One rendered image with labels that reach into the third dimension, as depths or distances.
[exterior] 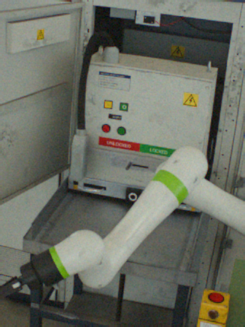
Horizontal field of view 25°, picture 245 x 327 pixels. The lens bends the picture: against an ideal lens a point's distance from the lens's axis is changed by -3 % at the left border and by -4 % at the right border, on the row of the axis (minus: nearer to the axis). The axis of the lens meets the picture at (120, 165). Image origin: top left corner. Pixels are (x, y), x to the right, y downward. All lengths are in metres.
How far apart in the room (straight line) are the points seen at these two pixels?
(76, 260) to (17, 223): 1.36
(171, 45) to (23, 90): 1.03
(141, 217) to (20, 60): 0.82
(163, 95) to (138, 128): 0.16
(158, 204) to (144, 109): 0.57
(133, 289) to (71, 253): 1.37
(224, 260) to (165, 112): 0.84
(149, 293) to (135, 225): 1.22
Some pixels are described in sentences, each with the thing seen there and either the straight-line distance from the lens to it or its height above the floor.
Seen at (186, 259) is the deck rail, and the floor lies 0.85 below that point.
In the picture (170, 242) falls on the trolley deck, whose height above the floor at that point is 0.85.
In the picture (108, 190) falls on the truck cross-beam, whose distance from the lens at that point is 2.29.
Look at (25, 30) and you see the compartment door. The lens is 2.11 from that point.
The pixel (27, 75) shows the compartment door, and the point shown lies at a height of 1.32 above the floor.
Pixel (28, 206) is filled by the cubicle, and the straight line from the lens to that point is 2.76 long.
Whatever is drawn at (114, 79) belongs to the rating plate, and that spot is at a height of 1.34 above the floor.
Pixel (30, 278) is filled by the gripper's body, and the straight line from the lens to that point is 1.52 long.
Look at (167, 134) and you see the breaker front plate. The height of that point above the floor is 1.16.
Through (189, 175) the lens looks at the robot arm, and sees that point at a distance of 1.71.
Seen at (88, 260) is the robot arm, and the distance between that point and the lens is 1.50.
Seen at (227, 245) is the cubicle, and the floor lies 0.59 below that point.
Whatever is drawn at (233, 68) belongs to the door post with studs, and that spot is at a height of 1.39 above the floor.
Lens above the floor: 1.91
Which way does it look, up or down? 24 degrees down
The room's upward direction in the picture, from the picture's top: 5 degrees clockwise
